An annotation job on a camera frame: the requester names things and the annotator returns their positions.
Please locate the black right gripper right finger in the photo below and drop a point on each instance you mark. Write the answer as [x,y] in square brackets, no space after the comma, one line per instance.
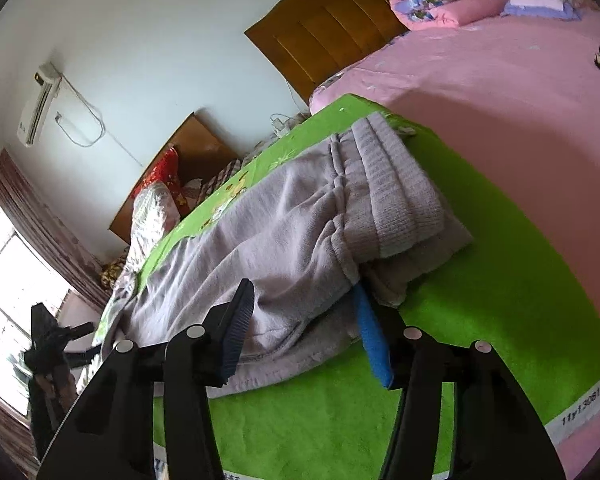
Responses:
[497,434]

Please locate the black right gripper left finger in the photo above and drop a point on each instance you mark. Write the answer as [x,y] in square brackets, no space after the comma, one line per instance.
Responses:
[107,434]

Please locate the lavender fleece pants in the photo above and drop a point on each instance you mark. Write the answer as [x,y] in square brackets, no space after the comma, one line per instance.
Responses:
[355,205]

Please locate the folded lavender cloth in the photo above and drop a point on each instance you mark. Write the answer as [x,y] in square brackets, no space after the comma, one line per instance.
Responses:
[565,10]

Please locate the pink bed sheet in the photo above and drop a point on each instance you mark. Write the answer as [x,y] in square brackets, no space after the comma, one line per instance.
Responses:
[508,118]

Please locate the dark red curtain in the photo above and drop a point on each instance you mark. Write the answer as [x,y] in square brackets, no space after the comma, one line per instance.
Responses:
[40,261]

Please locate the yellow brown striped cushion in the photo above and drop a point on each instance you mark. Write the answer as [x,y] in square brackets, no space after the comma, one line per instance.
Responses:
[112,270]

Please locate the pale pink patterned quilt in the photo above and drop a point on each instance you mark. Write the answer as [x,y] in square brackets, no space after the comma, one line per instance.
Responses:
[154,214]

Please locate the plaid checked bed sheet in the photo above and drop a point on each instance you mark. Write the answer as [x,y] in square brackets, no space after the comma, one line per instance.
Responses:
[198,190]

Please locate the red patterned pillow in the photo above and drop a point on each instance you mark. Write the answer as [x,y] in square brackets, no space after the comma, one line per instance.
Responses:
[165,171]

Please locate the dark wooden headboard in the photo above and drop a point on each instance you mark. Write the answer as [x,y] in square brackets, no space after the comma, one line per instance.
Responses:
[308,41]

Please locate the white air conditioner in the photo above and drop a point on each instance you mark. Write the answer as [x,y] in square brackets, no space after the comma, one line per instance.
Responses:
[46,81]

